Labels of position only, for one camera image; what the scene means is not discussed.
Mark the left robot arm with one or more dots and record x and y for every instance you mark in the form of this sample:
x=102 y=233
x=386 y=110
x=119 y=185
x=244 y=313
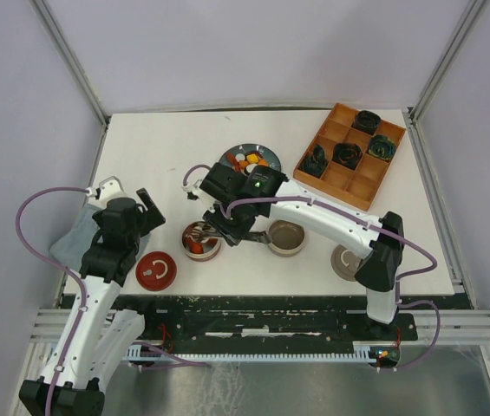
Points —
x=77 y=374

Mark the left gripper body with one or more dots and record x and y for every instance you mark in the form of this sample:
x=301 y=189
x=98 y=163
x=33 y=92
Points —
x=143 y=226

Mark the dark rolled napkin top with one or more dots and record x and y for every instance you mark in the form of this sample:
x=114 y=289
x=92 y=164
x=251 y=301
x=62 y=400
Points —
x=366 y=121

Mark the fried chicken piece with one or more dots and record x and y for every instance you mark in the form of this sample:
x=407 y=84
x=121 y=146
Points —
x=195 y=247

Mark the beige lunch box bowl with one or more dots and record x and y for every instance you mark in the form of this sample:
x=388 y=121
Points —
x=287 y=239

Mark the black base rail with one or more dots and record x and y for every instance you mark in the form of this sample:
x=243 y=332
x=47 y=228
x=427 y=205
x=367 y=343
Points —
x=339 y=318

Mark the blue ceramic food plate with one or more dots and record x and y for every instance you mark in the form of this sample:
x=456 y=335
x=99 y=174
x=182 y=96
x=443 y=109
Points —
x=266 y=158

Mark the light blue cloth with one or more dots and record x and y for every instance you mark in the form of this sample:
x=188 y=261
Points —
x=69 y=242

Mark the red lunch box lid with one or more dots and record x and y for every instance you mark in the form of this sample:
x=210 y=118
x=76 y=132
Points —
x=156 y=271

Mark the green rolled napkin right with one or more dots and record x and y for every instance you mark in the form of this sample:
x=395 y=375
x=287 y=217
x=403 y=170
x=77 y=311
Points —
x=381 y=147

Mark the yellow food cube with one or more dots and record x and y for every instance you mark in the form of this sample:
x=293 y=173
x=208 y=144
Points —
x=252 y=158

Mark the blue rolled napkin left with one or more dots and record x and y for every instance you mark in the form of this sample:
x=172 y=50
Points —
x=314 y=163

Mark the left aluminium frame post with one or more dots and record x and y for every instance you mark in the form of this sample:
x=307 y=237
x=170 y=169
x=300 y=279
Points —
x=69 y=58

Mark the metal tongs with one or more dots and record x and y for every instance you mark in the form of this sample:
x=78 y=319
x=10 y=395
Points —
x=208 y=232

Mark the right aluminium frame post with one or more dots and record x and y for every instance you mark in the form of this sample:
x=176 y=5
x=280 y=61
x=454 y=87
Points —
x=469 y=17

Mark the red steel lunch bowl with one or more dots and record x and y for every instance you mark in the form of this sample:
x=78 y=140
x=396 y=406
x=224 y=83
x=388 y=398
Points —
x=211 y=246

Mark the white cable duct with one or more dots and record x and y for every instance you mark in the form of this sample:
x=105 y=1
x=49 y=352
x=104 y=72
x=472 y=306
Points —
x=358 y=354

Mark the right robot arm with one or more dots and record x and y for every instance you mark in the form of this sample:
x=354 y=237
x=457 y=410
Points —
x=238 y=200

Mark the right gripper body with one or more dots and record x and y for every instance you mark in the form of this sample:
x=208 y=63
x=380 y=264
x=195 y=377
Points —
x=233 y=228

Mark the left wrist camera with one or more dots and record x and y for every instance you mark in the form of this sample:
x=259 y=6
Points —
x=110 y=188

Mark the orange black rolled napkin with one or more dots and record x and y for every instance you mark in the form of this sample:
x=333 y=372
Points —
x=347 y=155

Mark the beige lunch box lid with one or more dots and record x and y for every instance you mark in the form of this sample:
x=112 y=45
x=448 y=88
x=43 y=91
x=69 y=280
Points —
x=345 y=263

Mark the aluminium frame post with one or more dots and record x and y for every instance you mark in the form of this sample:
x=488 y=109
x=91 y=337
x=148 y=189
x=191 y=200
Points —
x=469 y=17
x=69 y=58

